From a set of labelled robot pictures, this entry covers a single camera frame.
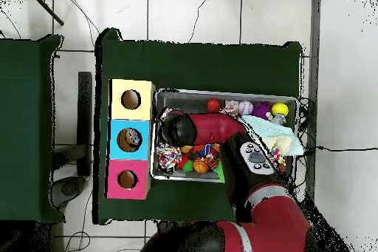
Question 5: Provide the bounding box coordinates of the red maraca rattle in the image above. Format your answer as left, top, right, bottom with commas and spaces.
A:
205, 98, 222, 115

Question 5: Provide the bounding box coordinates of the tiger striped toy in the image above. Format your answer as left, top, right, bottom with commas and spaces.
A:
205, 154, 221, 171

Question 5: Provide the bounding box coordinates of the mint knitted cloth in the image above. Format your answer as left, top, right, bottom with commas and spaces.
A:
247, 115, 296, 140

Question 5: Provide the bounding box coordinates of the multicoloured patterned cloth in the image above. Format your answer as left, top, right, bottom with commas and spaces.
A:
270, 148, 287, 170

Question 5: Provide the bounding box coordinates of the cream knitted cloth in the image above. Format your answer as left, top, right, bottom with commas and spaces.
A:
274, 136, 306, 156

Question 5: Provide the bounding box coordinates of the clear shallow mesh bin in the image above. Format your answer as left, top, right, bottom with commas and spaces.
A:
150, 89, 300, 188

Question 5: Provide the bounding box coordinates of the wooden box with three holes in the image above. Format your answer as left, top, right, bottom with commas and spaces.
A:
106, 78, 157, 200

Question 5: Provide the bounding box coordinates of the small orange basketball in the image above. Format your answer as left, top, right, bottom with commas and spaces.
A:
193, 158, 210, 175

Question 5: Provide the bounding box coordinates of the floral patterned fabric knot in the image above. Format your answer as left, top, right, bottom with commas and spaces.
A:
221, 101, 240, 117

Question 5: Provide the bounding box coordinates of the dark green tablecloth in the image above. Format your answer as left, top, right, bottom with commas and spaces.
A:
94, 27, 303, 232

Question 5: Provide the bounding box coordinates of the white baseball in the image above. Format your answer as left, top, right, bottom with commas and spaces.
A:
238, 101, 255, 117

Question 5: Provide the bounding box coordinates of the purple monster toy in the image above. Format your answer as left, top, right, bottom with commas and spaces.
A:
252, 101, 272, 120

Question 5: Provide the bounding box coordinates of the yellow ball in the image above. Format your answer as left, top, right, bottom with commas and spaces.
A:
271, 103, 290, 118

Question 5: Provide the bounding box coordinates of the black panel stand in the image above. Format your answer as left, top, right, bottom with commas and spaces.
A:
76, 71, 95, 177

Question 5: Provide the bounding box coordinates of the grey round stand base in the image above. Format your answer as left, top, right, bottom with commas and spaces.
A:
52, 174, 87, 207

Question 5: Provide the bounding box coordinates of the dark green side cloth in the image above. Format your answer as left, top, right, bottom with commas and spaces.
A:
0, 33, 65, 225

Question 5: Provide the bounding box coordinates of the black rod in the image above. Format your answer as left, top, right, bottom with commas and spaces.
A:
26, 0, 66, 27

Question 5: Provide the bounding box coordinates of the multicoloured rope toy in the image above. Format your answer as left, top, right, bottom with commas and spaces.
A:
156, 144, 183, 171

